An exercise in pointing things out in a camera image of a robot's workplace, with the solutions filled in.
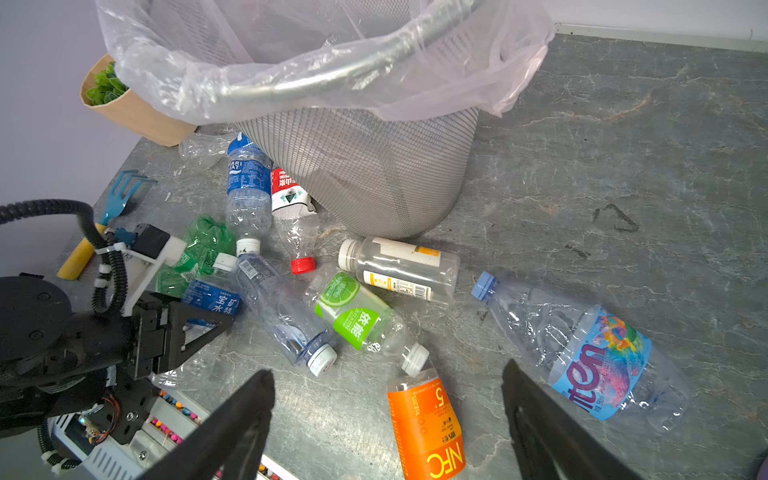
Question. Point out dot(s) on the purple plastic scoop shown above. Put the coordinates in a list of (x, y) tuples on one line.
[(762, 473)]

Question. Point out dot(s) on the white yellow label clear bottle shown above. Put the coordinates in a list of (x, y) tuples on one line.
[(416, 271)]

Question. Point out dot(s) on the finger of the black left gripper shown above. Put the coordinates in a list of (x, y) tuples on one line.
[(189, 329)]

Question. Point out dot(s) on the clear crushed bottle left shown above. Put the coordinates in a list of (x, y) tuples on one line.
[(202, 151)]

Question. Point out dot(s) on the green label clear bottle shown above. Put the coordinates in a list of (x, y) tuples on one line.
[(363, 319)]

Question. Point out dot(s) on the teal plastic garden fork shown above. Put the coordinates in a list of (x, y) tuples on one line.
[(125, 186)]

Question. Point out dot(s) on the beige pot with green plant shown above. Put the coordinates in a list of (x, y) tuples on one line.
[(104, 93)]

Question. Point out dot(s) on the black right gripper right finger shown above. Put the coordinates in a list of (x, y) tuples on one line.
[(547, 442)]

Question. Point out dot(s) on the grey mesh waste bin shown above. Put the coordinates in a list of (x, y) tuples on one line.
[(372, 174)]

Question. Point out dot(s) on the crushed green bottle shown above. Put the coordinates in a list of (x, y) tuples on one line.
[(205, 238)]

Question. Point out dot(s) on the red label clear bottle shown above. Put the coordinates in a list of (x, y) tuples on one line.
[(296, 221)]

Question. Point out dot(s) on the blue label bottle near bin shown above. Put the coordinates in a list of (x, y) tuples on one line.
[(249, 194)]

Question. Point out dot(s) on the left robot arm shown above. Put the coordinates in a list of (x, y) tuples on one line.
[(97, 364)]

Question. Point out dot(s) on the blue label bottle white cap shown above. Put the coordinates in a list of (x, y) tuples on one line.
[(212, 292)]

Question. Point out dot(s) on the clear plastic bin liner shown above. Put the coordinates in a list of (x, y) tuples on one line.
[(227, 61)]

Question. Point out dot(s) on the large clear bottle colourful label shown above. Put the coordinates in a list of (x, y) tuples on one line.
[(597, 361)]

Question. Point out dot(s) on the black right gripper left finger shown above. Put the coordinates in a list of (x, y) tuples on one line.
[(232, 439)]

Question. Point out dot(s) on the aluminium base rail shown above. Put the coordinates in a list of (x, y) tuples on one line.
[(168, 438)]

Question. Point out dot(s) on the orange label bottle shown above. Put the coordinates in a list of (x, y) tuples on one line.
[(426, 428)]

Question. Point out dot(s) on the clear bottle white cap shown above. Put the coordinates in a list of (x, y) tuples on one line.
[(302, 337)]

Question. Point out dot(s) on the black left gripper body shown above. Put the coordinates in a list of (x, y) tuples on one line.
[(155, 347)]

